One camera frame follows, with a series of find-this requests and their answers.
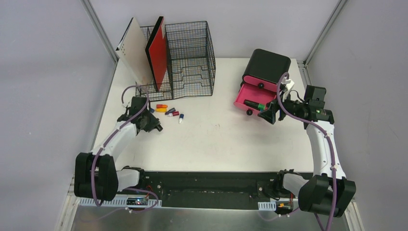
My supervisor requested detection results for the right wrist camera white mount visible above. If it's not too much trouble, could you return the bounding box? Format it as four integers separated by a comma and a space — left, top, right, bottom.
280, 77, 294, 93

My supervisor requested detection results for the black mounting base plate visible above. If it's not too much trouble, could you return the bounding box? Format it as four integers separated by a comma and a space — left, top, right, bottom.
135, 171, 294, 210

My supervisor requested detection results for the black pink drawer unit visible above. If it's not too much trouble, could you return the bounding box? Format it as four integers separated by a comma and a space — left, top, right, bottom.
233, 49, 291, 116

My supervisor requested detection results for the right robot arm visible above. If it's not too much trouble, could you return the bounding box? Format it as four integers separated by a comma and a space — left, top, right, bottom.
259, 85, 356, 218

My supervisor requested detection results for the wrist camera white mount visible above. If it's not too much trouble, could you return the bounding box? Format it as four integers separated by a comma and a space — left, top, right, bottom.
280, 77, 294, 93
122, 102, 131, 110

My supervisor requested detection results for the orange red highlighter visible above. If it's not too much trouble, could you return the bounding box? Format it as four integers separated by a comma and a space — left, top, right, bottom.
156, 104, 168, 109

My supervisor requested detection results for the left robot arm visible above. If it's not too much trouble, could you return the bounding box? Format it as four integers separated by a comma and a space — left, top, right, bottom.
74, 96, 163, 202

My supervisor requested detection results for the red A4 folder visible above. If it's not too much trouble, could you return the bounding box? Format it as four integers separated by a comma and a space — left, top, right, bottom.
145, 16, 167, 91

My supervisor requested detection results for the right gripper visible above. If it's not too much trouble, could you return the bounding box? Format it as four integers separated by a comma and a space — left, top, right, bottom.
257, 90, 307, 124

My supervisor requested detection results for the yellow highlighter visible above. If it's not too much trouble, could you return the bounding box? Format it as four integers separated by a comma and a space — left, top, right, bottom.
155, 108, 167, 113

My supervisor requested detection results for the blue cap white marker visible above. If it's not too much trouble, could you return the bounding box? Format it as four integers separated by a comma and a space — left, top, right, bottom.
178, 114, 184, 124

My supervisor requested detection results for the white A4 folder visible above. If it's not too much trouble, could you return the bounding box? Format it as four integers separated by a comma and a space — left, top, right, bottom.
115, 17, 153, 85

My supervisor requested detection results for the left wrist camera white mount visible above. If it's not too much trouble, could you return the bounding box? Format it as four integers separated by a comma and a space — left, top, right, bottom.
122, 102, 131, 110

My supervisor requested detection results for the green cap black marker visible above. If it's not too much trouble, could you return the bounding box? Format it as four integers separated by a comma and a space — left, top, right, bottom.
244, 100, 267, 110

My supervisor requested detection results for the black wire mesh desk organizer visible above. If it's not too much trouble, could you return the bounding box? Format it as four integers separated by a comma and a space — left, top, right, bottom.
135, 21, 216, 102

